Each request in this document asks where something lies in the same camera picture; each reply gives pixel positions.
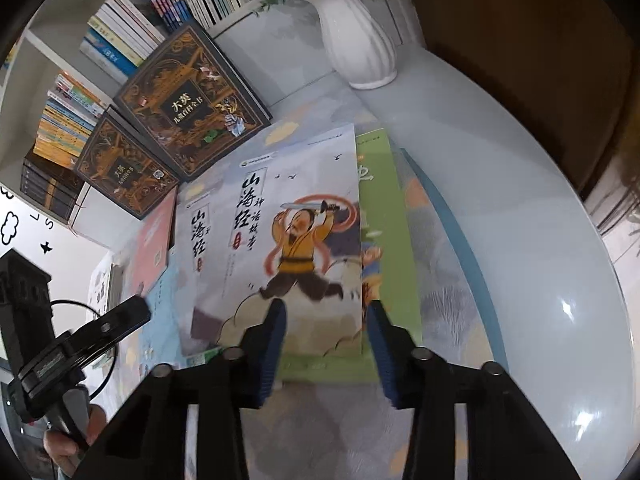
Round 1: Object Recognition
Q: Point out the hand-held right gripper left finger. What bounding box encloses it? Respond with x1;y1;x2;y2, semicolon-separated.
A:
72;299;288;480

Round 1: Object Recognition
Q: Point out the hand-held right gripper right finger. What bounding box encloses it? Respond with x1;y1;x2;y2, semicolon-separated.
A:
368;300;583;480

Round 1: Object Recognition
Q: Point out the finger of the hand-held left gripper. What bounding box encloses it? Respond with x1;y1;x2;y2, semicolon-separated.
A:
65;295;152;363

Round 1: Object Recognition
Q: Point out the pink book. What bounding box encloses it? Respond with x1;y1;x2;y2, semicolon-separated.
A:
132;195;177;296

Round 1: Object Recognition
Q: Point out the white book warrior cover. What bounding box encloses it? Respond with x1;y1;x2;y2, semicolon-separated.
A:
220;122;364;361

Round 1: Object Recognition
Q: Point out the row of dark hardcover books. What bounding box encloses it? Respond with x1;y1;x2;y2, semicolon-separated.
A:
20;152;83;221

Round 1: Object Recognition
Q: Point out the row of yellow-spined books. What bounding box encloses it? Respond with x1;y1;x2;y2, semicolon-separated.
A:
32;72;108;166

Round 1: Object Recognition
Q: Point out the row of colourful paperback books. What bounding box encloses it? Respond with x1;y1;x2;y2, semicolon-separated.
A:
80;0;266;83

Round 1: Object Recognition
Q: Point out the person's left hand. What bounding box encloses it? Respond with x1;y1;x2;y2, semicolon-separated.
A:
42;404;108;473

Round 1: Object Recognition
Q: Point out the light blue book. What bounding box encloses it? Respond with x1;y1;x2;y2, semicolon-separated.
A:
107;255;201;376

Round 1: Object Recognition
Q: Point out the white book grey cover art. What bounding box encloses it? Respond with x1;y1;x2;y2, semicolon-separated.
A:
176;180;241;361

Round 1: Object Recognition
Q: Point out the light green book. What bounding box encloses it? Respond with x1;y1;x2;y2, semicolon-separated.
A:
277;130;423;385

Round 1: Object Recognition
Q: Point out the white bookshelf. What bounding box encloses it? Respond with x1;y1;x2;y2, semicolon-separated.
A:
0;0;331;251

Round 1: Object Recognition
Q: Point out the dark ornate book white badge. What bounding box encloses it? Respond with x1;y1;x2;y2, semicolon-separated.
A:
82;105;181;221

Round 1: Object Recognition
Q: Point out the dark ornate hardcover book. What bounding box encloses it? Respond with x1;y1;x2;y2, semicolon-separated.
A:
112;22;273;183

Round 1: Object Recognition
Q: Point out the white ribbed vase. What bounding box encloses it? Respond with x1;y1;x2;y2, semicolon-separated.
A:
315;0;398;90

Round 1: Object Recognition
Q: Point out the brown wooden cabinet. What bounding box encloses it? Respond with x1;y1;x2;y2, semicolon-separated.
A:
400;0;638;196

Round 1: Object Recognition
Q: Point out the black cable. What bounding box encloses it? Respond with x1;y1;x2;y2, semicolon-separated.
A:
50;300;121;403

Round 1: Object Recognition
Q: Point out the cloud outline wall decal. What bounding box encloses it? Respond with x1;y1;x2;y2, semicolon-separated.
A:
0;210;21;243

